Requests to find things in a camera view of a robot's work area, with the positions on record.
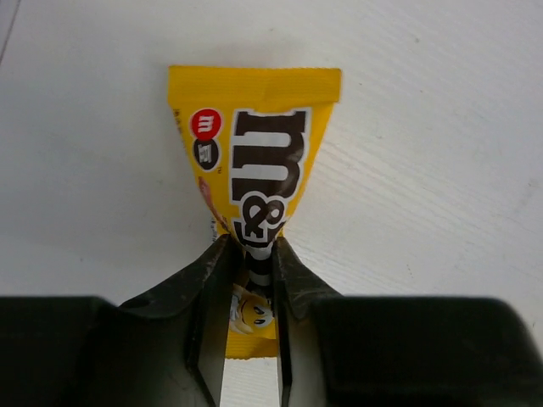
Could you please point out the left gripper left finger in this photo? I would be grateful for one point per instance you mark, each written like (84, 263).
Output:
(164, 347)

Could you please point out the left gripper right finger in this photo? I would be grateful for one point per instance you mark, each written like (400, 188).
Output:
(337, 350)

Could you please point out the yellow M&M's packet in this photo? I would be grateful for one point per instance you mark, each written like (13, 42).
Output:
(252, 136)

